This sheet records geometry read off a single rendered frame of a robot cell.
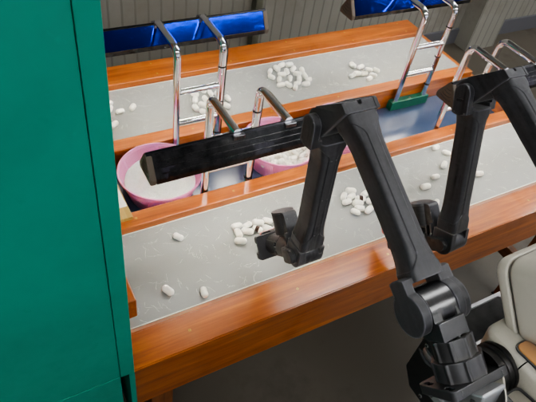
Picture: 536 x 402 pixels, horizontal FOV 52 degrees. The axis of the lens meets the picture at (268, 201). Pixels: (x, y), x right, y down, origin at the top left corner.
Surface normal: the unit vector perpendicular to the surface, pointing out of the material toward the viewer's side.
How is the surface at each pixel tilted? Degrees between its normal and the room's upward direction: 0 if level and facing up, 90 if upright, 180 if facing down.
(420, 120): 0
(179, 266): 0
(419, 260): 29
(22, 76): 90
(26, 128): 90
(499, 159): 0
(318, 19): 90
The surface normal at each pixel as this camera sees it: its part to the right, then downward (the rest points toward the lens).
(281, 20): 0.47, 0.68
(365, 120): 0.33, -0.27
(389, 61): 0.13, -0.69
